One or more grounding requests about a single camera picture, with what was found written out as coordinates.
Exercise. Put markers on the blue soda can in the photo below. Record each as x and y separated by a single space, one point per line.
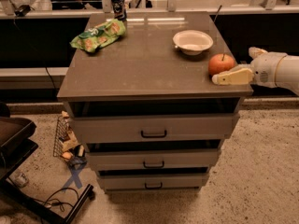
119 9

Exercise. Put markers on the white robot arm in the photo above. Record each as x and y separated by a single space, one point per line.
287 73

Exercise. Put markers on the grey drawer cabinet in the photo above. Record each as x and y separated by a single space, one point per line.
144 74

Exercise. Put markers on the bottom drawer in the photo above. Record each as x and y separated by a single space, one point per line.
177 181

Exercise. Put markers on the drawer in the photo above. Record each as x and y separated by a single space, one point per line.
177 181
153 128
158 159

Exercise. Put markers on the white bowl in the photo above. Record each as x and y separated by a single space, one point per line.
192 42

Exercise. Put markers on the top drawer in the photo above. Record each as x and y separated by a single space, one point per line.
153 128

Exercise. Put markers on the red apple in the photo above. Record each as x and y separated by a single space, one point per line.
220 63

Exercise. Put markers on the green rice chip bag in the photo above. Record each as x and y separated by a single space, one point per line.
99 36

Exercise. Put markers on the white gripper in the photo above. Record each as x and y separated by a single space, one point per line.
264 69

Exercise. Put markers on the wire basket with snacks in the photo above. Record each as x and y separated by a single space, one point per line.
66 146

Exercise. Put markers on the middle drawer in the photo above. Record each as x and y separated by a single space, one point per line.
158 159

